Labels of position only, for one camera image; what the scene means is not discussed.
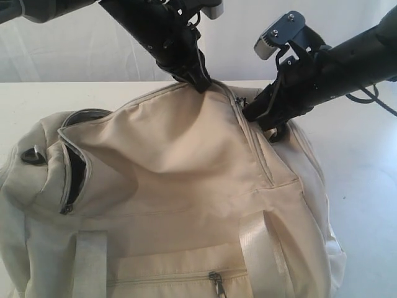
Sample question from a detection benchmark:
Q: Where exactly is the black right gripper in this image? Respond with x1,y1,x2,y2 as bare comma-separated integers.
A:
243,40,335,130

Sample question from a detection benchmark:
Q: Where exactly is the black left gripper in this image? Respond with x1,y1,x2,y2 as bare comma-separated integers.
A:
99,1,212,93

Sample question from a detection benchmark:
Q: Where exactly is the beige fabric duffel bag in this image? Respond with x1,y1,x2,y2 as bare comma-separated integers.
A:
1,83,346,297

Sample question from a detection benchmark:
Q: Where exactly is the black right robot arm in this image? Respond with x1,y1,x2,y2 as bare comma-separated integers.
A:
243,9,396,130

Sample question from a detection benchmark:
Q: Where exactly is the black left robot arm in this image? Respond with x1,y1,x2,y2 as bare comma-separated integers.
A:
1,0,223,93

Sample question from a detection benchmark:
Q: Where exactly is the white backdrop curtain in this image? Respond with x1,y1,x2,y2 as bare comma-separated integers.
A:
1,0,396,83

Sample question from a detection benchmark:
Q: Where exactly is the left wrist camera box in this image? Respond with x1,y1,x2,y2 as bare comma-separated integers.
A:
199,0,224,20

